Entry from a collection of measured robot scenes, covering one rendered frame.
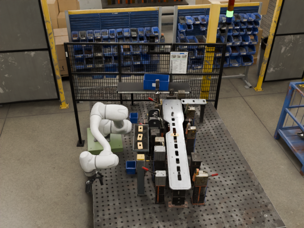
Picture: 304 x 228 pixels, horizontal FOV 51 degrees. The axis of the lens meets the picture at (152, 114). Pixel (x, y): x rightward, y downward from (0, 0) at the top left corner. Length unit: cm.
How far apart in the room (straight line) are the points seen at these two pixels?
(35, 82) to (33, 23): 97
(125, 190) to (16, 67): 293
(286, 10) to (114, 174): 387
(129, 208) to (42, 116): 288
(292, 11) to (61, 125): 407
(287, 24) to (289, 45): 42
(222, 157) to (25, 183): 244
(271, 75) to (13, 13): 434
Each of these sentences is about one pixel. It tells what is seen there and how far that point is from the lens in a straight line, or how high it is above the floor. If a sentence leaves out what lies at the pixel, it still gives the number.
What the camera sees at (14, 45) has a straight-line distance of 516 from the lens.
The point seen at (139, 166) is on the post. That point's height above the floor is 107.
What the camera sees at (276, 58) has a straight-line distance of 609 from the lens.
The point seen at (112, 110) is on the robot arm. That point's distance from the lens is 283.
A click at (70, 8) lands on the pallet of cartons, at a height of 82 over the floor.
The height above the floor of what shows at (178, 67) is 124.
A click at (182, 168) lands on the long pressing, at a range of 292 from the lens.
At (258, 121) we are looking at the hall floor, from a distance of 540.
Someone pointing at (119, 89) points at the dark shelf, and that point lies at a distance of 393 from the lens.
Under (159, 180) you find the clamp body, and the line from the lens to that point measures 278.
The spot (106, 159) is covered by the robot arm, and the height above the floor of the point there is 137.
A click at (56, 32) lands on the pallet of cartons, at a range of 659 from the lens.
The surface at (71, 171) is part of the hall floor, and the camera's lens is 438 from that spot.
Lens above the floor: 305
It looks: 35 degrees down
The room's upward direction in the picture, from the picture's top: 1 degrees clockwise
